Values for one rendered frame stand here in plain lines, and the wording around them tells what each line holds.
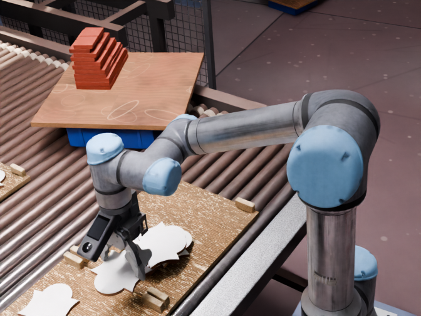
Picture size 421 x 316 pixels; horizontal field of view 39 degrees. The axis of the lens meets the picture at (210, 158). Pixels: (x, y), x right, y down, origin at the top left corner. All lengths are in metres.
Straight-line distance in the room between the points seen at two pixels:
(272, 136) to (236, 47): 3.56
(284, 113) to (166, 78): 1.09
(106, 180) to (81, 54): 0.94
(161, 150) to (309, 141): 0.38
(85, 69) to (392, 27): 3.29
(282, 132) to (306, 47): 3.54
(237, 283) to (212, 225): 0.20
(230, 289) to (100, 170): 0.51
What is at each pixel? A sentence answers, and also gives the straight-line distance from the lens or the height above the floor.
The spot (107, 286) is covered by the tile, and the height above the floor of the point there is 1.05.
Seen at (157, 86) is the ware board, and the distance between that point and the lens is 2.11.
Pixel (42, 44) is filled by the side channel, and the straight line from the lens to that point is 2.78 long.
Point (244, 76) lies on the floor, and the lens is 4.26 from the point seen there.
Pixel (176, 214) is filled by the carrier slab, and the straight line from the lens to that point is 1.72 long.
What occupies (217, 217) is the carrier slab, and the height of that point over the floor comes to 0.94.
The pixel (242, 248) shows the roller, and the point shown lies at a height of 0.91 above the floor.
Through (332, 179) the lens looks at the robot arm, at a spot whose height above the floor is 1.49.
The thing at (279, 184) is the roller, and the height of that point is 0.91.
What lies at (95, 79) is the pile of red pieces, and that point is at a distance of 2.13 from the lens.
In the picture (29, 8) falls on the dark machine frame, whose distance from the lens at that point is 3.00.
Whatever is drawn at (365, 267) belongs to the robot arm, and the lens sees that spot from 1.30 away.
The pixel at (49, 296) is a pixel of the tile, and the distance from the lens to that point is 1.57.
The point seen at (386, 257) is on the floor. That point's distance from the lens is 2.93.
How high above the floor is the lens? 2.08
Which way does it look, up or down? 37 degrees down
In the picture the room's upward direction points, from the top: 5 degrees counter-clockwise
